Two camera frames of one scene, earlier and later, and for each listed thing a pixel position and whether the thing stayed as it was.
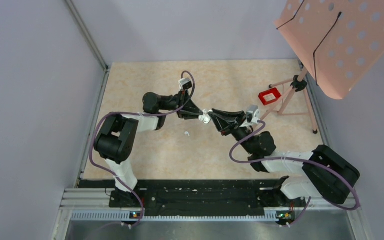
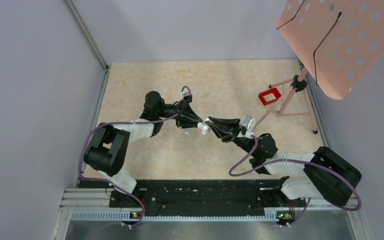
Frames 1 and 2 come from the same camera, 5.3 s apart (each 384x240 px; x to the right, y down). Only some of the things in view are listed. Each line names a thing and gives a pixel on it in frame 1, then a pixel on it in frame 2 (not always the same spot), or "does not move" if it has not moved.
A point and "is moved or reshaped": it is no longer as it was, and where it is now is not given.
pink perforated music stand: [337, 41] does not move
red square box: [269, 96] does not move
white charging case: [205, 118] is moved or reshaped
